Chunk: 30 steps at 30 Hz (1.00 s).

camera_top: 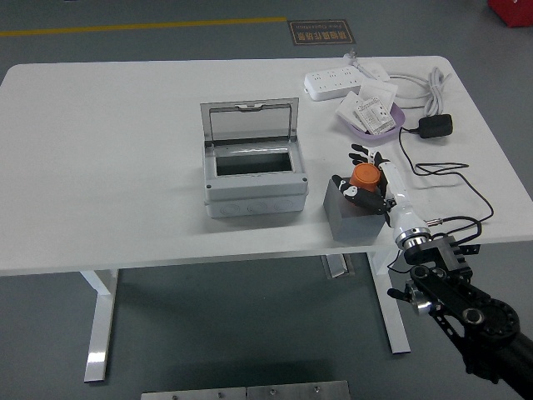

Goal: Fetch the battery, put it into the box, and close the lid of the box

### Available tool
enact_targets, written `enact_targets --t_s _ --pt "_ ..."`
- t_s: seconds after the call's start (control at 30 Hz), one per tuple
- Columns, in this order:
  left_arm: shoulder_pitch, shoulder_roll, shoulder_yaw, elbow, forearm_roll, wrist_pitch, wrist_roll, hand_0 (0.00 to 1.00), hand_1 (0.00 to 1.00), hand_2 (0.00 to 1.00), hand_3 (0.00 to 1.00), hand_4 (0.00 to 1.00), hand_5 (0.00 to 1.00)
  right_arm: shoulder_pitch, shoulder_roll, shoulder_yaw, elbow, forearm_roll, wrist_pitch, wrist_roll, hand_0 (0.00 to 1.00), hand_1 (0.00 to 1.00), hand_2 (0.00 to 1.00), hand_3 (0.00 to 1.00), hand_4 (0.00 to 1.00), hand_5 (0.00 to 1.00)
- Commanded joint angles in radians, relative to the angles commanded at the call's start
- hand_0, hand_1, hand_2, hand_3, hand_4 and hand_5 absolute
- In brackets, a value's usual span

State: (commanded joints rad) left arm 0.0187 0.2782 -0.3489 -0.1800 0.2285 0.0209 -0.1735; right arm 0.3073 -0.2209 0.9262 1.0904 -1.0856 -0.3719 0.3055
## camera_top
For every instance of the packaged socket with printed label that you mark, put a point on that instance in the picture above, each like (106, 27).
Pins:
(375, 116)

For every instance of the red object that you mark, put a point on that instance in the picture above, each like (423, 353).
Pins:
(512, 12)

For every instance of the grey metal bracket under table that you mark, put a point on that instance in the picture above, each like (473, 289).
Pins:
(337, 266)

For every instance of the purple plastic tray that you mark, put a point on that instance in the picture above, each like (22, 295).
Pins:
(397, 118)

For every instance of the white power strip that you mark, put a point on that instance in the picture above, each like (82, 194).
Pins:
(329, 81)

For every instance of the grey plastic junction box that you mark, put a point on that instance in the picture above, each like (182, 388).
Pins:
(254, 191)

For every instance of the grey block with round hole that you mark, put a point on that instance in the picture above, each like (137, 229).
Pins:
(354, 227)

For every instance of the grey metal plate with screws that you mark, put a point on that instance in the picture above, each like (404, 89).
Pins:
(297, 391)
(191, 395)

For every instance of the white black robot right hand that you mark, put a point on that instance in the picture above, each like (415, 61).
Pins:
(401, 200)

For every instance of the transparent hinged box lid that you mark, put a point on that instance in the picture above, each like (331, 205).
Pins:
(250, 123)

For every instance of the black power adapter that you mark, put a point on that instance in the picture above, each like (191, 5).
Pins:
(435, 126)

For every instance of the orange cylindrical battery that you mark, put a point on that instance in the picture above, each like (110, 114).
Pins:
(366, 177)

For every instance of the white table leg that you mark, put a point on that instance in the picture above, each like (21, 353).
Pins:
(393, 316)
(100, 316)

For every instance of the black table control panel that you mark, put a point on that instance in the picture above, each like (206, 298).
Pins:
(472, 249)

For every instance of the brown floor sign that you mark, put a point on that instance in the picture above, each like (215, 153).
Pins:
(320, 32)

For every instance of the white square wall socket panel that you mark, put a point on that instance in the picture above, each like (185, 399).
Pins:
(381, 89)

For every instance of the small white rectangular adapter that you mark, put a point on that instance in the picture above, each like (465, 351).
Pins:
(378, 71)

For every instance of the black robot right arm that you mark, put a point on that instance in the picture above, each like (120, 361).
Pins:
(441, 287)

